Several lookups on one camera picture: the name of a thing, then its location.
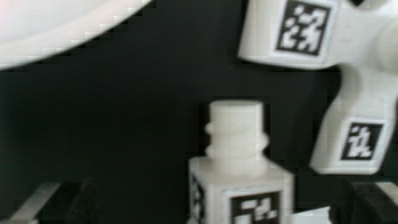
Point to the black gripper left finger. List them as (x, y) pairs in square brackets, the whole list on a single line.
[(63, 203)]

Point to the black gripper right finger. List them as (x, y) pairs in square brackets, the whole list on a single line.
[(371, 202)]

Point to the white cylindrical table leg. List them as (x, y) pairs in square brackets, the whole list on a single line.
[(241, 184)]

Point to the white round table top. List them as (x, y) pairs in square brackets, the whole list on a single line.
[(49, 25)]

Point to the white cross-shaped table base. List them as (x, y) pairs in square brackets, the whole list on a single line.
[(310, 34)]

